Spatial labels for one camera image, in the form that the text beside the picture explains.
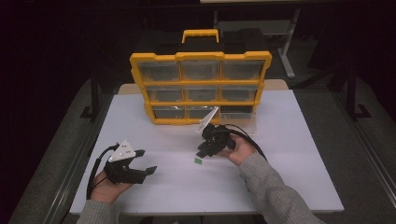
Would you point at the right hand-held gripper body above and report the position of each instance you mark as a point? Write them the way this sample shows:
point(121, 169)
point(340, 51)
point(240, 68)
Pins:
point(218, 140)

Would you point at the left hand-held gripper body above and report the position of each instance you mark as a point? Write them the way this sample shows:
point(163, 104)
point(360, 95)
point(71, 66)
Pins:
point(123, 168)

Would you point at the green terminal block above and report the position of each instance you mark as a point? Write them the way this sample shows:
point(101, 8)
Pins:
point(198, 160)

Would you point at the clear plastic drawer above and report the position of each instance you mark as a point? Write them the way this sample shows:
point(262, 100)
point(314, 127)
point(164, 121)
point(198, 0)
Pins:
point(239, 123)

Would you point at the yellow drawer organizer case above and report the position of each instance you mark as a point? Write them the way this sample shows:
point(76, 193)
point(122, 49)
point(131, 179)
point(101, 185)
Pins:
point(199, 82)

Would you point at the person's right hand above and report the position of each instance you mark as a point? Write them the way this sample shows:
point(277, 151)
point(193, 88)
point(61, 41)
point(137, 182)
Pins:
point(239, 151)

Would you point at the person's left hand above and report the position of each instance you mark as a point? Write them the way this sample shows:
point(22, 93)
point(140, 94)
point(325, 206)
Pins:
point(107, 188)

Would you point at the black metal stand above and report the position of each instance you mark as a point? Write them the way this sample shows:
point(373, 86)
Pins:
point(353, 93)
point(93, 96)

